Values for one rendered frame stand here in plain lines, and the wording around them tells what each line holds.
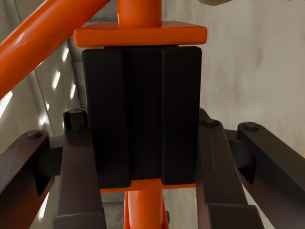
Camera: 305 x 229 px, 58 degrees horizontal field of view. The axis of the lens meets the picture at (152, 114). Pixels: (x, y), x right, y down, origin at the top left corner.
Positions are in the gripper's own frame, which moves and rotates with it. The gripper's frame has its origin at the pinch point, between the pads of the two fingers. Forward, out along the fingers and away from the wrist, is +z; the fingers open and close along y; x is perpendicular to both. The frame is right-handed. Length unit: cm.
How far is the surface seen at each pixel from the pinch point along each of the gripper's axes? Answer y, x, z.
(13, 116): -383, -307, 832
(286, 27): 123, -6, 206
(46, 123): -366, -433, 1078
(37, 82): -354, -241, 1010
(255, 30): 123, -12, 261
